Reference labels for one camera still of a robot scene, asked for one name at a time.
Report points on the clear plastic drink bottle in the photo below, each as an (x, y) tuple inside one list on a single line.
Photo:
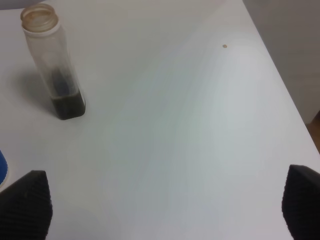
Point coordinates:
[(47, 45)]

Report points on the blue sleeved clear cup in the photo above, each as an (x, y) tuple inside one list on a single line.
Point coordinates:
[(4, 170)]

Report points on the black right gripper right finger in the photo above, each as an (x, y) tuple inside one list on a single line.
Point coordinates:
[(301, 203)]

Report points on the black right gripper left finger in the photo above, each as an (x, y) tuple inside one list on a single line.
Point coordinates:
[(26, 208)]

